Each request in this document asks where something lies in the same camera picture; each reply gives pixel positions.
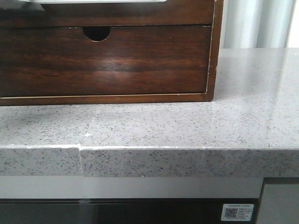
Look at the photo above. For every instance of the wooden drawer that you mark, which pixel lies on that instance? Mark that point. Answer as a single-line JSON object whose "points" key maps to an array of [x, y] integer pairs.
{"points": [[170, 12], [103, 60]]}

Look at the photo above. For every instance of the white drawer handle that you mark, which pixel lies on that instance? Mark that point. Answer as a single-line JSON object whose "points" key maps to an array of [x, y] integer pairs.
{"points": [[92, 1]]}

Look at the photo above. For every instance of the dark wooden drawer cabinet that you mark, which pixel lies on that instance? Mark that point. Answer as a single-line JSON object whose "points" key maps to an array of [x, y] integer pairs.
{"points": [[21, 8]]}

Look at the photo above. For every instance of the white QR code sticker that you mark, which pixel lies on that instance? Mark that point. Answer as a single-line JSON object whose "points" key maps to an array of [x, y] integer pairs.
{"points": [[237, 212]]}

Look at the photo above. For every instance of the white curtain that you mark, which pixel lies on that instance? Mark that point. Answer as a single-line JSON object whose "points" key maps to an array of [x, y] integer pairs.
{"points": [[250, 24]]}

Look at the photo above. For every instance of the black oven front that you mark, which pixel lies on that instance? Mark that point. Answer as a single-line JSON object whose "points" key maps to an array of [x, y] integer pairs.
{"points": [[119, 211]]}

